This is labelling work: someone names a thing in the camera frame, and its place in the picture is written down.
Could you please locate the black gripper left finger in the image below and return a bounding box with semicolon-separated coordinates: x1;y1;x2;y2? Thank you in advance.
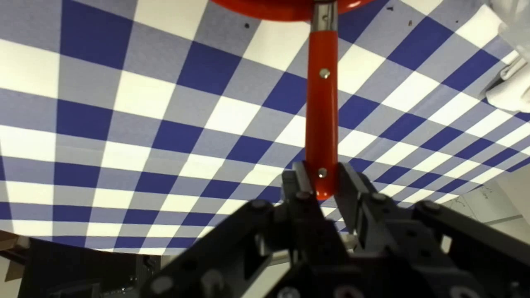
139;163;346;298

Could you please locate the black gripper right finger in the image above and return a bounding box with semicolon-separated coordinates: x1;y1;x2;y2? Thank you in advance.
333;164;530;298

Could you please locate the red handled metal spoon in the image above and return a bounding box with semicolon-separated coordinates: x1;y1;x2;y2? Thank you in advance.
304;2;339;204

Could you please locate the red bowl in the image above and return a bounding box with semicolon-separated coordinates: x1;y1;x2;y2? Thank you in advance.
212;0;377;24

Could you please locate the blue white checkered tablecloth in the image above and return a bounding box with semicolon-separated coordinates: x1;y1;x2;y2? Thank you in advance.
0;0;530;257

